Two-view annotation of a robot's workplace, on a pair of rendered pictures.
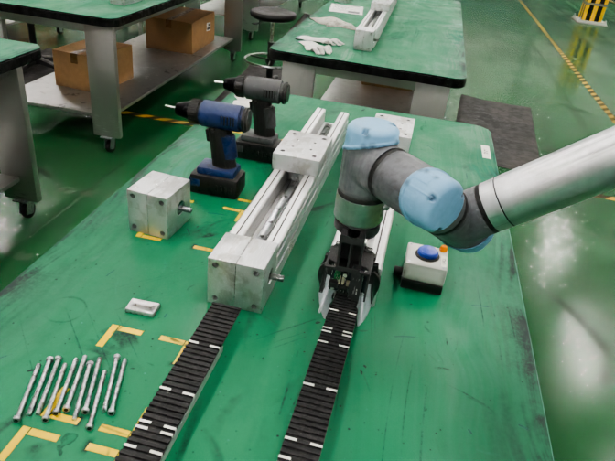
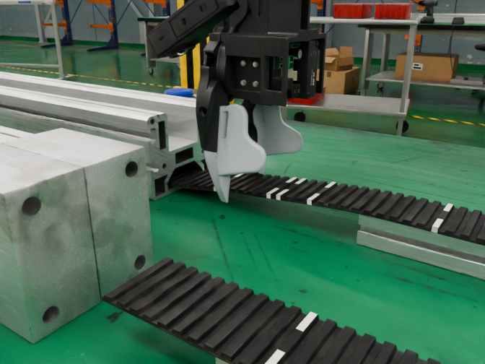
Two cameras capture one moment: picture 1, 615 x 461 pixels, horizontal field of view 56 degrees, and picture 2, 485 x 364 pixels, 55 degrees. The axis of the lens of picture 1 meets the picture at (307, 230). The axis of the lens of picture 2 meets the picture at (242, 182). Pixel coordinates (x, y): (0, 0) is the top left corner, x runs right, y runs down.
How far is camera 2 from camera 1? 0.82 m
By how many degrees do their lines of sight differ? 59
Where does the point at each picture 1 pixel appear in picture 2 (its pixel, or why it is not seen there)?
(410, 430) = (475, 199)
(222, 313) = (168, 286)
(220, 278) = (53, 242)
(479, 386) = (386, 154)
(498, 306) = not seen: hidden behind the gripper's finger
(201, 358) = (354, 354)
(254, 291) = (136, 219)
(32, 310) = not seen: outside the picture
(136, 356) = not seen: outside the picture
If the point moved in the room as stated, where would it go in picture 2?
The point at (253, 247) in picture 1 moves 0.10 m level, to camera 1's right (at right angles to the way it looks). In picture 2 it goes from (43, 144) to (134, 115)
